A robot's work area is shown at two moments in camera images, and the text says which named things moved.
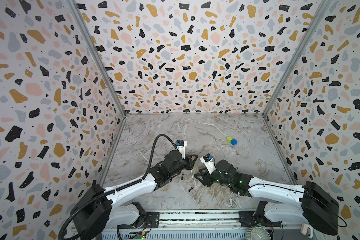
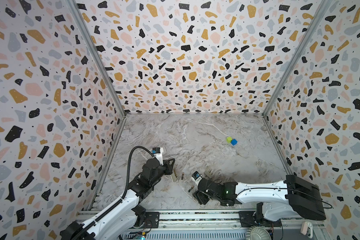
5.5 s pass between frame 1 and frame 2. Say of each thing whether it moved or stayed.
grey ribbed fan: stayed
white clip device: stayed
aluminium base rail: stayed
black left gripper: moved
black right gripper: moved
